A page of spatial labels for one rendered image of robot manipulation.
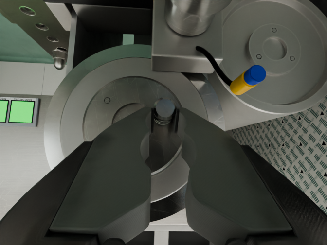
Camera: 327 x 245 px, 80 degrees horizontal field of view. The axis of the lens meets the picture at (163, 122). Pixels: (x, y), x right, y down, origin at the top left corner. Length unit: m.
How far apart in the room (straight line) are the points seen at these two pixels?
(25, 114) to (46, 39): 0.18
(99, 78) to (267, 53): 0.15
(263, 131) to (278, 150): 0.04
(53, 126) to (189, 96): 0.11
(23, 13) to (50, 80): 2.87
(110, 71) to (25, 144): 0.43
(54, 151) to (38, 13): 0.33
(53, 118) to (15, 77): 3.40
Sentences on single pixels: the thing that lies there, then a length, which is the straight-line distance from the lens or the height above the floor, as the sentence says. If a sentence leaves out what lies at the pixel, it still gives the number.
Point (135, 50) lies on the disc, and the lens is 0.18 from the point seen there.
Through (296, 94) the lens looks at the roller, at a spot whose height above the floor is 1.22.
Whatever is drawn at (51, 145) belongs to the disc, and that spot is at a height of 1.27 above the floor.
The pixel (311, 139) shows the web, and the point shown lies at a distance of 0.25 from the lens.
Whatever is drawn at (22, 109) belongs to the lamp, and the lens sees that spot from 0.58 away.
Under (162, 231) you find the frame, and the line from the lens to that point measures 0.53.
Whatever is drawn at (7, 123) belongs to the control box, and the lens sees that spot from 0.59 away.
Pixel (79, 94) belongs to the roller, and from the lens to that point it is 0.17.
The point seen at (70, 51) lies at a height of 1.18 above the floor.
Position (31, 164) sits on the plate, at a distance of 0.56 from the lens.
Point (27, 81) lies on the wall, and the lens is 3.48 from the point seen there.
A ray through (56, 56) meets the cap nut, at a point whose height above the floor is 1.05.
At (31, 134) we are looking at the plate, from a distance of 0.57.
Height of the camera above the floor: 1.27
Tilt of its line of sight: 8 degrees down
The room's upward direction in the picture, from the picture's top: 179 degrees counter-clockwise
